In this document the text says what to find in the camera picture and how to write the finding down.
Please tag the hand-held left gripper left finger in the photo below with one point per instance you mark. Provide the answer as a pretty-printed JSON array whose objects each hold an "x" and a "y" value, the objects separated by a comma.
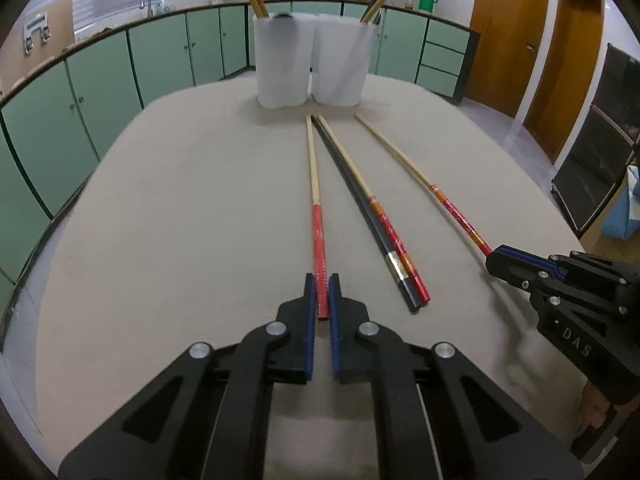
[{"x": 311, "y": 310}]

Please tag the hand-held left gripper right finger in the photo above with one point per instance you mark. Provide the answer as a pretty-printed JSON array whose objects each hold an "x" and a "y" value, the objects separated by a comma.
[{"x": 334, "y": 320}]

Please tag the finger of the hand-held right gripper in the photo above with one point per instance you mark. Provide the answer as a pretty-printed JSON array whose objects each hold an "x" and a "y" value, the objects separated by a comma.
[
  {"x": 515, "y": 270},
  {"x": 590, "y": 265}
]

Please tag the white two-compartment utensil holder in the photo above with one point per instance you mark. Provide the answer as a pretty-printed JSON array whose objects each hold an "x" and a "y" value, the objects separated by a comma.
[{"x": 285, "y": 60}]

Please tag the black spoon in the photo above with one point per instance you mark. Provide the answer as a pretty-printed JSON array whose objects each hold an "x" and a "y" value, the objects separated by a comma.
[{"x": 283, "y": 16}]

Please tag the person's right hand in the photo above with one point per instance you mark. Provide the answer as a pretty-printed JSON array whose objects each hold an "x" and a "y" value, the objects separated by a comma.
[{"x": 596, "y": 407}]

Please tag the blue cloth bag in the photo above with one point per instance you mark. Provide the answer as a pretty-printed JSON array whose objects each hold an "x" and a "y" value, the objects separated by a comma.
[{"x": 625, "y": 205}]

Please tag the black glass-front cabinet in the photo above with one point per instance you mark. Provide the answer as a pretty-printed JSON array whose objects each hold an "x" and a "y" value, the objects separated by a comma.
[{"x": 595, "y": 145}]

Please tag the brown wooden door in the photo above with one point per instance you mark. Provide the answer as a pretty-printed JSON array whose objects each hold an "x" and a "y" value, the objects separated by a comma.
[
  {"x": 565, "y": 70},
  {"x": 510, "y": 35}
]

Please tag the green lower kitchen cabinets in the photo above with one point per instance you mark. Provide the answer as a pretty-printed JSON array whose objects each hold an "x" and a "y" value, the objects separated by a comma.
[{"x": 100, "y": 70}]

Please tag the brown wooden board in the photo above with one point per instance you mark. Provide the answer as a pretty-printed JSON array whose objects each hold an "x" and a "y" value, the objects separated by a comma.
[{"x": 60, "y": 15}]

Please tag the white device with clips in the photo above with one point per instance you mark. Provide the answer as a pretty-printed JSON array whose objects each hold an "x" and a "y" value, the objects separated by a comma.
[{"x": 37, "y": 30}]

